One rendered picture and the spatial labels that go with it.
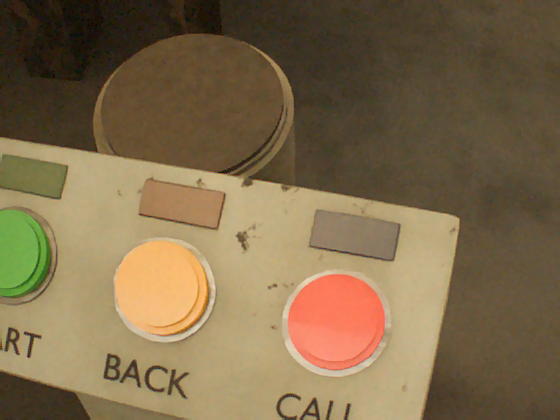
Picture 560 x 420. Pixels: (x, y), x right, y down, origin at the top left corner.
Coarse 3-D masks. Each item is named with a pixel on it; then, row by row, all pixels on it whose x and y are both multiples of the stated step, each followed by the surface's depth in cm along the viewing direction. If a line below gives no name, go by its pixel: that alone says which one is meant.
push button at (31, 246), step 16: (0, 224) 44; (16, 224) 44; (32, 224) 44; (0, 240) 44; (16, 240) 43; (32, 240) 43; (0, 256) 43; (16, 256) 43; (32, 256) 43; (48, 256) 44; (0, 272) 43; (16, 272) 43; (32, 272) 43; (0, 288) 43; (16, 288) 43; (32, 288) 44
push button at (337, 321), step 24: (312, 288) 42; (336, 288) 42; (360, 288) 42; (312, 312) 42; (336, 312) 41; (360, 312) 41; (312, 336) 41; (336, 336) 41; (360, 336) 41; (312, 360) 41; (336, 360) 41; (360, 360) 41
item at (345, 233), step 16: (320, 224) 43; (336, 224) 43; (352, 224) 43; (368, 224) 43; (384, 224) 43; (320, 240) 43; (336, 240) 43; (352, 240) 43; (368, 240) 43; (384, 240) 43; (368, 256) 43; (384, 256) 43
